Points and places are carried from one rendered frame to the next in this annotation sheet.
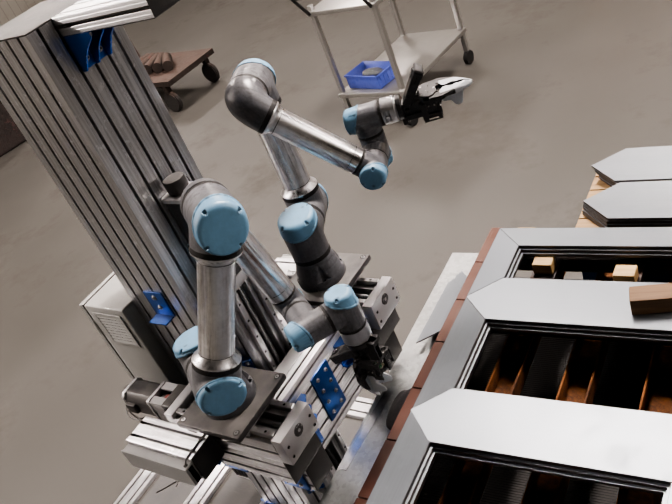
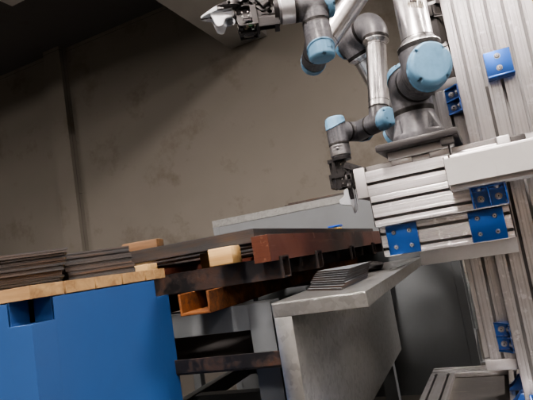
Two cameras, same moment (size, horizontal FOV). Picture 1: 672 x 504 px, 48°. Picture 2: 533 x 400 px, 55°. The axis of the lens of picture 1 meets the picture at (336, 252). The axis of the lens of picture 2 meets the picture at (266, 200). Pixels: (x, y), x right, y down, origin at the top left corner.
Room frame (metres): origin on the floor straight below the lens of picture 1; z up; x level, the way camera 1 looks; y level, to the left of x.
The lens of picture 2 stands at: (3.14, -0.89, 0.77)
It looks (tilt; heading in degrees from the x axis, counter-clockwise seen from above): 7 degrees up; 160
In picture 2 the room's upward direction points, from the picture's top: 9 degrees counter-clockwise
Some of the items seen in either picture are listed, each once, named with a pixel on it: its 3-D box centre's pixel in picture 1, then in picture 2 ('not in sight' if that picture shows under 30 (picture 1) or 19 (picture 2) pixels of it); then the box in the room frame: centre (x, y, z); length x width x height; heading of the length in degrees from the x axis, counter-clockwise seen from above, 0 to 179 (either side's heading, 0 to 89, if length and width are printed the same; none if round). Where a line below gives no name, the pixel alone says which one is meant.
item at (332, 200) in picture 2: not in sight; (331, 205); (0.44, 0.51, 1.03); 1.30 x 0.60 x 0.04; 49
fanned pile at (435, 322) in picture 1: (456, 306); (336, 276); (1.95, -0.29, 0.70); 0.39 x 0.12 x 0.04; 139
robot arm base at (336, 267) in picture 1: (316, 263); (416, 125); (1.93, 0.07, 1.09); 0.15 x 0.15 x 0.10
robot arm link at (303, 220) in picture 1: (302, 230); (409, 87); (1.93, 0.06, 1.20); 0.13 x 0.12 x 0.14; 162
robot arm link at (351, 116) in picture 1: (364, 118); (313, 7); (1.97, -0.23, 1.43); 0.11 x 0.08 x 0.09; 72
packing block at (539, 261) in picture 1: (544, 264); (214, 259); (1.84, -0.57, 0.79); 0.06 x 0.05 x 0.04; 49
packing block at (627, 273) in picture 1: (625, 275); (143, 271); (1.65, -0.74, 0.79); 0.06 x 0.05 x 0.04; 49
